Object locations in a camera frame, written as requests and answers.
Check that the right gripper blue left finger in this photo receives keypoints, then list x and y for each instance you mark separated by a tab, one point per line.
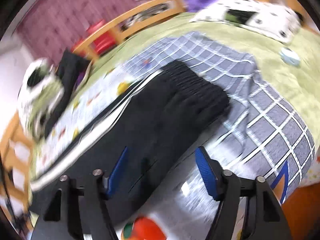
61	218

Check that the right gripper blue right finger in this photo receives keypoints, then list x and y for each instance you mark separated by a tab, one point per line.
264	217

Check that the black sweatpants with white stripe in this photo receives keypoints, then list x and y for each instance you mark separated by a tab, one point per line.
156	127

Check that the fruit print lace tablecloth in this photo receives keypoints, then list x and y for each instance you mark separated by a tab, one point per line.
94	131

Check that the star print white cloth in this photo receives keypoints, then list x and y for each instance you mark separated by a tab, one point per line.
313	174

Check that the grey checked cloth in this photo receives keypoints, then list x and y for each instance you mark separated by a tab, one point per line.
263	133

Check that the folded floral white green quilt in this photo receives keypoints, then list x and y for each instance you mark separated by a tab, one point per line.
40	92

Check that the green bed sheet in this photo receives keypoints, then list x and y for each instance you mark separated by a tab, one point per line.
107	80

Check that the black clothes pile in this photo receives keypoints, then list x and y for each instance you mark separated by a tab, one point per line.
70	66

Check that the small light blue device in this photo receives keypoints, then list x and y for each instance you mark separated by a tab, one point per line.
289	57

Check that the red chair right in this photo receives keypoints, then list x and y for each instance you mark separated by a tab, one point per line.
103	43

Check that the floral white pillow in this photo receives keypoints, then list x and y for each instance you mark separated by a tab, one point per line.
272	20

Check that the maroon striped curtain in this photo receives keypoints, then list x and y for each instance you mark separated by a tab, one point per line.
51	26

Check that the wooden bed frame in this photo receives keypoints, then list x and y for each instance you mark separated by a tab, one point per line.
18	148

